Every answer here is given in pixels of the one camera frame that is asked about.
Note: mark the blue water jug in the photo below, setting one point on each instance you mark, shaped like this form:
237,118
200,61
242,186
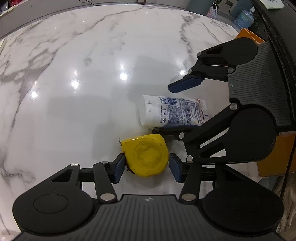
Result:
244,20

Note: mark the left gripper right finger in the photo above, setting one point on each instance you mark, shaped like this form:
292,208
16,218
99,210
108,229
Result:
187,174

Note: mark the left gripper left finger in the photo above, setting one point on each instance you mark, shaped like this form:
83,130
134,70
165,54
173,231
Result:
106,174

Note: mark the white blue-print cream tube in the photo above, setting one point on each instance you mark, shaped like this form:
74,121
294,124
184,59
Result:
162,111

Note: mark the pastel woven basket bag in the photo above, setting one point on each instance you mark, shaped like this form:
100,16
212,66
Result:
213,11

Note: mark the orange rimmed white box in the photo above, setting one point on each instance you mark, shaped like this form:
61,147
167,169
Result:
276,163

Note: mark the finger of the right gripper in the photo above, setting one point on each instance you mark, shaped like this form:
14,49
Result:
203,67
194,132

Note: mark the yellow tape measure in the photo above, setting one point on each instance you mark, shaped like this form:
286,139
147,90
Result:
146,155

